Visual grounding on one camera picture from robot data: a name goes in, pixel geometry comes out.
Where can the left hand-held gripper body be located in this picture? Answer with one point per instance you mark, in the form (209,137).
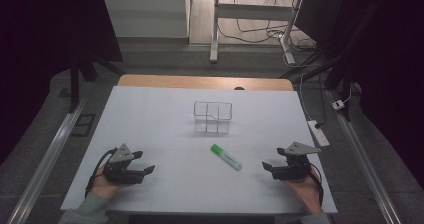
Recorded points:
(117,170)

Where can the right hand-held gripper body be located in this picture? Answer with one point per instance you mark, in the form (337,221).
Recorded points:
(295,165)

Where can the person's left hand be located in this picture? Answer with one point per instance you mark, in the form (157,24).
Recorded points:
(104,186)

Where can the person's right hand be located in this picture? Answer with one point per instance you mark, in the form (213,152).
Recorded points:
(305,190)

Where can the white power strip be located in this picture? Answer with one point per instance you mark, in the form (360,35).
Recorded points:
(318,134)

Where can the green highlighter pen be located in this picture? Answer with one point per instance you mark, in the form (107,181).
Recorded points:
(226,157)

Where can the white table sheet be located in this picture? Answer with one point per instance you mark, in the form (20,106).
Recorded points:
(166,117)

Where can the black floor plate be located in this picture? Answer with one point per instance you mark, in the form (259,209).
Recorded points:
(78,131)

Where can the small white adapter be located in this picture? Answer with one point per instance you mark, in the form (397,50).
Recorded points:
(338,105)

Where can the clear acrylic organizer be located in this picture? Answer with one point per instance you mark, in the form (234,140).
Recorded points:
(213,117)

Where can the black metal stand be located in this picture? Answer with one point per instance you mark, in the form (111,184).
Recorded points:
(74,84)
(346,74)

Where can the aluminium rail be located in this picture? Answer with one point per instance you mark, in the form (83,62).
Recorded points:
(363,164)
(50,157)

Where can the white desk frame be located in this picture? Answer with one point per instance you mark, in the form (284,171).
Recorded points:
(253,11)

